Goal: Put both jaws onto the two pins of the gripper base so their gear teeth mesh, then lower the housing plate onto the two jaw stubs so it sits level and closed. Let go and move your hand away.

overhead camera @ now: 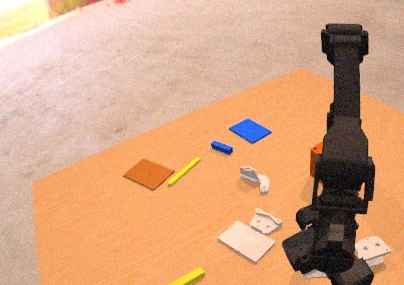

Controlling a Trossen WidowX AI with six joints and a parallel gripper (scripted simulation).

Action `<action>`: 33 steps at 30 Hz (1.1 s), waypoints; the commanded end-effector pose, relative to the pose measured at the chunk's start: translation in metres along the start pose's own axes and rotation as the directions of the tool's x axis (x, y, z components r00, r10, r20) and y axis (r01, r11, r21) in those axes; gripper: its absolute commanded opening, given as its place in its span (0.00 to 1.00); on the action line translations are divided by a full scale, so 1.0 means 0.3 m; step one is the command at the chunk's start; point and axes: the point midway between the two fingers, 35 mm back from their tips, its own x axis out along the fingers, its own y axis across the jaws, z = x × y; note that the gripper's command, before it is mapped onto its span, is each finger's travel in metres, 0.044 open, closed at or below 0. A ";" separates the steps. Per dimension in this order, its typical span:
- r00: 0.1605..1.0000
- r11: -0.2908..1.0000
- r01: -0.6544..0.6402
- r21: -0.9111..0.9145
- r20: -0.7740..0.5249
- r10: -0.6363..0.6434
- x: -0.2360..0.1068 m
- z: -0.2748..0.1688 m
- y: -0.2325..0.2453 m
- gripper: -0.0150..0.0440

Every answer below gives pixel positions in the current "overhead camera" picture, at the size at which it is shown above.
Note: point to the yellow rectangular bar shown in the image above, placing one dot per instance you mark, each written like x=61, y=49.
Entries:
x=190, y=277

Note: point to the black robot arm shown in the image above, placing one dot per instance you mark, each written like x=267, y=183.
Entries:
x=343, y=166

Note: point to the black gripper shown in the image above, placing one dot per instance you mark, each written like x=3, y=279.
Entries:
x=359, y=274

